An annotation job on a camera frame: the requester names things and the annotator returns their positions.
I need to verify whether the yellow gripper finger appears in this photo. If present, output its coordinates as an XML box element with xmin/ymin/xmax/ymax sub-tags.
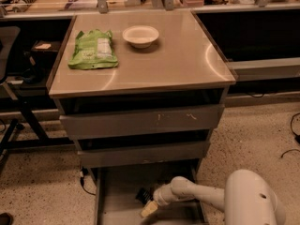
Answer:
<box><xmin>141</xmin><ymin>201</ymin><xmax>158</xmax><ymax>218</ymax></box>

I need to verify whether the dark blue snack bar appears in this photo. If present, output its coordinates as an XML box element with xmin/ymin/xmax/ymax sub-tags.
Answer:
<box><xmin>135</xmin><ymin>187</ymin><xmax>153</xmax><ymax>204</ymax></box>

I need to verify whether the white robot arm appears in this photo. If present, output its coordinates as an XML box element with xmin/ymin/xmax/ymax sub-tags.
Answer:
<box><xmin>141</xmin><ymin>170</ymin><xmax>286</xmax><ymax>225</ymax></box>

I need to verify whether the bottom open grey drawer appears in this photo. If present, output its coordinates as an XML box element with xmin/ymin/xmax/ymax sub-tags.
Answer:
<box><xmin>94</xmin><ymin>161</ymin><xmax>208</xmax><ymax>225</ymax></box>

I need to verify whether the middle grey drawer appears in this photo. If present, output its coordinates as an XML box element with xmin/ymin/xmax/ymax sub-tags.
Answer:
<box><xmin>78</xmin><ymin>142</ymin><xmax>210</xmax><ymax>168</ymax></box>

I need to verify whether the top grey drawer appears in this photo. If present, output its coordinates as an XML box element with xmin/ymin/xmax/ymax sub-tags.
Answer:
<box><xmin>60</xmin><ymin>104</ymin><xmax>224</xmax><ymax>140</ymax></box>

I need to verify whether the grey drawer cabinet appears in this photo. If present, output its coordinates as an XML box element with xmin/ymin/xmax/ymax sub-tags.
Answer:
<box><xmin>46</xmin><ymin>9</ymin><xmax>238</xmax><ymax>225</ymax></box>

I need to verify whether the dark shoe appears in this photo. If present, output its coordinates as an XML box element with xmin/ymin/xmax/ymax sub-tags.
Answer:
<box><xmin>0</xmin><ymin>213</ymin><xmax>13</xmax><ymax>225</ymax></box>

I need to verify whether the green snack bag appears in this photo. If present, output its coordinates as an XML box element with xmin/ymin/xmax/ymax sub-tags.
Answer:
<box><xmin>68</xmin><ymin>29</ymin><xmax>118</xmax><ymax>70</ymax></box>

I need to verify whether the white bowl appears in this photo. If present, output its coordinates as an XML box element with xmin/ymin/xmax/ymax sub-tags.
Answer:
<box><xmin>122</xmin><ymin>25</ymin><xmax>159</xmax><ymax>49</ymax></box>

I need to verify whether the black cable under cabinet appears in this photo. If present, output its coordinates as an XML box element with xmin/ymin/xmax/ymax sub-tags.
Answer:
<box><xmin>79</xmin><ymin>167</ymin><xmax>97</xmax><ymax>197</ymax></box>

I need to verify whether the black floor cable right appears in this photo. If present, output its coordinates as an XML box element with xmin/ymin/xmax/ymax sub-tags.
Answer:
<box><xmin>279</xmin><ymin>112</ymin><xmax>300</xmax><ymax>159</ymax></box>

